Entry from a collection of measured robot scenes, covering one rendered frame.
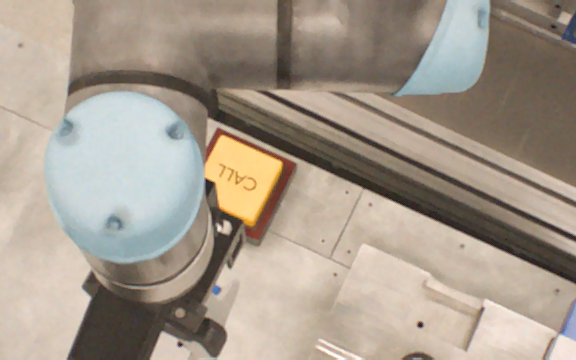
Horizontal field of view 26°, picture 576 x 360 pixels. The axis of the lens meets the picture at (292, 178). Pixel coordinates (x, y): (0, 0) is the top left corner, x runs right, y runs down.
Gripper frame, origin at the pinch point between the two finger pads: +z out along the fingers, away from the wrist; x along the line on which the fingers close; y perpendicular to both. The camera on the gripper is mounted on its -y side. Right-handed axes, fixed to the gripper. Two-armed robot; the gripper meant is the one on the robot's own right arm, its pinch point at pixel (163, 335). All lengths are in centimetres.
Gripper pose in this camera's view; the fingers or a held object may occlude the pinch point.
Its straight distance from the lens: 94.3
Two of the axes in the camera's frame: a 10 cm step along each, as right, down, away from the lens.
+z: -0.1, 3.0, 9.5
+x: -9.0, -4.1, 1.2
